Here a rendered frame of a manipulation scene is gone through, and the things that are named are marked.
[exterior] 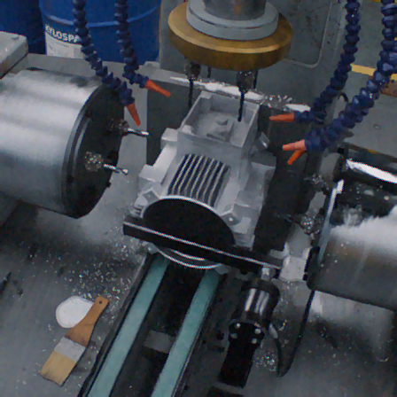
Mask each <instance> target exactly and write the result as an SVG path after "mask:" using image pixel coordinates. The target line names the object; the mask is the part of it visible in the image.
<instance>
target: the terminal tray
mask: <svg viewBox="0 0 397 397"><path fill-rule="evenodd" d="M205 94H208V95H209V97H205ZM239 103H240V99H236V98H233V97H226V96H223V95H218V94H214V93H211V92H207V91H203V90H202V91H201V93H200V95H199V97H198V99H197V101H196V103H195V104H194V106H193V107H192V108H191V110H190V112H189V114H188V115H187V117H186V119H185V121H184V122H183V123H182V125H181V127H180V128H179V129H178V134H177V146H176V163H179V162H181V160H182V158H183V155H184V154H185V161H186V160H187V159H188V158H189V157H190V155H191V161H193V160H194V158H195V156H196V154H197V156H198V157H197V162H199V159H200V157H201V155H202V156H203V159H202V162H203V163H204V162H205V160H206V157H209V162H208V164H211V162H212V160H213V159H214V166H215V167H216V165H217V162H218V160H219V161H220V167H219V169H222V165H223V163H225V169H224V172H227V173H228V171H229V169H230V167H231V171H230V174H231V175H232V176H233V177H234V178H236V179H238V178H239V179H240V178H241V174H243V169H245V164H246V161H247V159H248V156H249V154H250V152H251V150H252V148H253V144H254V138H255V137H256V134H257V129H258V124H259V123H258V121H257V118H258V112H259V108H260V106H259V105H256V104H252V103H251V102H248V101H244V105H243V112H242V116H241V117H242V119H241V122H238V121H237V118H238V116H239V115H238V109H239V108H240V104H239ZM249 105H253V108H250V107H249ZM186 127H191V129H190V130H188V129H186ZM235 139H238V140H239V143H235V142H234V140H235Z"/></svg>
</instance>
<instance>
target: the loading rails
mask: <svg viewBox="0 0 397 397"><path fill-rule="evenodd" d="M180 273H184V274H187V275H188V274H189V275H190V276H195V277H198V278H201V281H200V282H199V285H198V289H197V290H196V293H195V295H194V298H193V300H192V303H191V305H190V307H189V310H188V312H187V315H186V316H185V318H184V320H183V324H182V326H181V328H180V330H179V332H178V334H177V336H176V337H173V336H170V335H168V334H166V333H163V332H160V331H156V328H157V324H158V321H159V319H160V318H161V315H162V313H163V311H164V309H165V307H166V305H167V302H168V300H169V298H170V296H171V294H172V292H173V290H174V288H175V284H176V283H175V282H176V280H177V278H178V276H179V275H180ZM252 275H253V273H251V272H248V271H244V270H242V269H236V268H233V267H232V270H231V272H228V273H224V274H219V273H218V272H217V271H216V270H215V269H208V271H207V273H206V269H203V270H202V273H201V274H200V269H198V270H197V272H196V273H195V268H192V271H191V272H190V267H188V268H187V269H186V270H185V266H184V265H182V266H181V268H180V269H179V264H178V263H177V264H176V266H175V262H174V261H172V262H171V264H170V263H169V258H167V260H166V261H165V255H163V254H162V253H160V252H157V253H153V254H150V253H149V252H148V251H147V254H146V255H145V257H144V260H143V264H142V266H141V268H140V269H139V271H138V273H136V276H135V278H134V280H133V282H132V284H131V286H130V289H129V291H128V293H127V295H126V297H125V299H124V300H123V301H122V304H121V307H120V309H119V311H118V312H117V314H116V318H115V320H114V321H113V324H112V326H111V329H110V330H109V332H108V333H107V335H106V337H105V340H104V342H103V344H102V345H101V348H100V350H99V351H98V353H97V356H96V359H95V360H94V362H93V365H92V366H91V367H90V369H89V373H88V375H87V376H86V378H85V379H84V382H83V385H82V387H81V390H80V392H79V393H78V394H77V396H76V397H125V396H126V393H127V392H128V390H129V388H130V384H131V382H132V380H133V378H134V377H135V374H136V370H137V369H138V367H139V364H140V363H141V360H142V358H143V357H146V358H149V359H152V360H154V361H157V362H161V363H164V364H165V365H164V366H165V367H164V370H163V371H162V373H161V374H160V378H159V380H158V382H157V384H156V388H155V389H154V392H153V393H152V397H188V396H189V394H190V391H191V387H192V384H193V382H194V379H195V377H196V375H197V372H198V371H199V367H200V364H201V362H202V360H203V357H204V355H205V352H206V349H207V348H213V349H215V350H218V351H221V352H224V351H225V348H226V346H227V344H228V343H229V341H228V339H229V334H230V332H229V331H226V330H224V329H221V328H218V327H215V325H216V324H217V321H218V318H219V315H220V313H221V312H222V307H223V304H224V301H225V300H226V298H227V297H228V294H229V292H230V287H231V285H232V283H234V284H239V285H242V284H243V283H244V282H245V281H247V280H251V278H252Z"/></svg>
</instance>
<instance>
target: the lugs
mask: <svg viewBox="0 0 397 397"><path fill-rule="evenodd" d="M253 145H254V146H255V147H256V148H257V150H258V151H261V150H264V149H266V148H267V149H268V145H269V139H268V138H267V136H266V135H265V134H264V133H263V131H260V132H258V133H257V134H256V137H255V138H254V144H253ZM163 190H164V188H163V187H162V186H161V184H160V183H159V182H158V181H157V180H155V181H153V182H151V183H147V185H146V186H145V188H144V190H143V192H142V195H143V196H144V197H145V198H146V199H147V200H148V201H149V202H152V201H153V200H155V199H159V198H160V195H161V193H162V192H163ZM243 215H244V212H243V211H242V210H241V209H240V208H239V207H238V204H237V203H236V202H232V203H229V204H228V205H227V206H224V208H223V210H222V214H221V217H222V218H223V219H224V220H225V221H226V222H228V223H229V225H230V227H231V225H234V224H237V223H240V222H241V220H242V217H243ZM142 246H143V247H144V248H145V249H146V250H147V251H148V252H149V253H150V254H153V253H157V252H158V251H157V250H156V249H155V248H154V247H153V246H152V245H151V244H150V243H147V242H143V244H142ZM214 269H215V270H216V271H217V272H218V273H219V274H224V273H228V272H231V270H232V267H231V266H227V265H225V266H224V265H223V266H220V267H218V268H214Z"/></svg>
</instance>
